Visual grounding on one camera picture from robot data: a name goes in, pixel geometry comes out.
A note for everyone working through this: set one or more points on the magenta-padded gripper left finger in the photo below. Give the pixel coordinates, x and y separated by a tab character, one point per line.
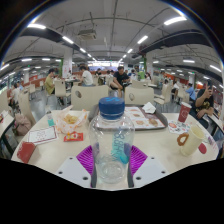
75	171

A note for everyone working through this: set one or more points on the pink backpack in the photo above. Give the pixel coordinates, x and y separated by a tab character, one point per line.
21	125

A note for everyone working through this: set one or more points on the flat round red coaster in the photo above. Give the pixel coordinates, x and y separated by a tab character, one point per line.
203	148

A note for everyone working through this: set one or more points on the cream chair with round hole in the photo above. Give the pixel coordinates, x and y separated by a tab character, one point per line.
141	96
91	96

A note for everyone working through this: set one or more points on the red paper cup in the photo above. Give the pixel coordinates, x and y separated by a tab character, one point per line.
184	113

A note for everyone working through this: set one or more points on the dark tray with paper liner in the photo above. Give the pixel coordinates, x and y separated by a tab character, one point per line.
146	121

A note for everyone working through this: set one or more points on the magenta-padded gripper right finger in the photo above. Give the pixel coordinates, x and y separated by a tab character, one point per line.
148	171

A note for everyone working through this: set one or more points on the white paper napkin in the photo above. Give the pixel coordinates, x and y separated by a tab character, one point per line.
148	108

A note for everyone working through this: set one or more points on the cream cafeteria table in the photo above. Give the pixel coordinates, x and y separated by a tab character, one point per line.
216	121
6	121

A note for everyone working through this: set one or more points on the small teal bottle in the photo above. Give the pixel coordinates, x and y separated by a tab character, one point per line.
50	120

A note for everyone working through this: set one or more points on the red wallet case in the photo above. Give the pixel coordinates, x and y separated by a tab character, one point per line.
26	152

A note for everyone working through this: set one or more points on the small red sauce packet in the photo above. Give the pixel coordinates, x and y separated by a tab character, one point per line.
73	136

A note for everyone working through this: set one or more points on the colourful printed leaflet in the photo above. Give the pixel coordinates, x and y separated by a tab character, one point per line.
176	127

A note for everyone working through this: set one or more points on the group of ceiling lights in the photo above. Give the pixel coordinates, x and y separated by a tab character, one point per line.
175	20

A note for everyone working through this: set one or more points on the group of cream chairs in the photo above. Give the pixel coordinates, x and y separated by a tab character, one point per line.
60	89

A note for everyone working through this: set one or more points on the ceiling air conditioner unit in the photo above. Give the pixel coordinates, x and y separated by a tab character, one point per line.
87	34

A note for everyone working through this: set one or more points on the white printed card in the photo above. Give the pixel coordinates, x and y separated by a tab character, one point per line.
42	135

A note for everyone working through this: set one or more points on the clear blue-capped water bottle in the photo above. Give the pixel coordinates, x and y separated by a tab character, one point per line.
111	143

